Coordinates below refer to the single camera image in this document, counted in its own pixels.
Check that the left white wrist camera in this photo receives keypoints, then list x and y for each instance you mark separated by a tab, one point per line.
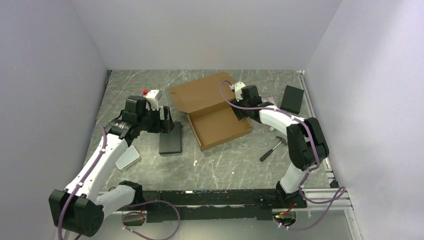
153	97

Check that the black handled claw hammer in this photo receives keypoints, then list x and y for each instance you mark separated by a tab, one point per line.
282	141

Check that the brown cardboard box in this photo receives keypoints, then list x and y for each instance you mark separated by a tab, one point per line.
211	118

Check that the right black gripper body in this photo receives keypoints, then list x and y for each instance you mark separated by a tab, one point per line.
243	113

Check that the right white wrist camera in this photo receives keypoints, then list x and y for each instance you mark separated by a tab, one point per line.
237	89

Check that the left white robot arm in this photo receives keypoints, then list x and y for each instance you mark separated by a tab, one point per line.
79	207

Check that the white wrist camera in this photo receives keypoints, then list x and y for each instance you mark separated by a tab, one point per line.
153	97
237	89

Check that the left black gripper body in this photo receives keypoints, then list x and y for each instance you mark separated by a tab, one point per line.
151	121

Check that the silver metal tin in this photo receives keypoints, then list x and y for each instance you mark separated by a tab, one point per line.
130	156

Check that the black square box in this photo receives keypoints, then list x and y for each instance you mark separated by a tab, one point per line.
292	99

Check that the small red white card box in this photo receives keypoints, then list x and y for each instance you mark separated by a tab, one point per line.
271	100

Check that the black rectangular block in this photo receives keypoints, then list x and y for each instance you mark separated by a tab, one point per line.
171	143

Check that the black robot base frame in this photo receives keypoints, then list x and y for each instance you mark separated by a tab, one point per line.
170	205

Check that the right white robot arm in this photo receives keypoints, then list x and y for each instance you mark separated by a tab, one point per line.
307	146

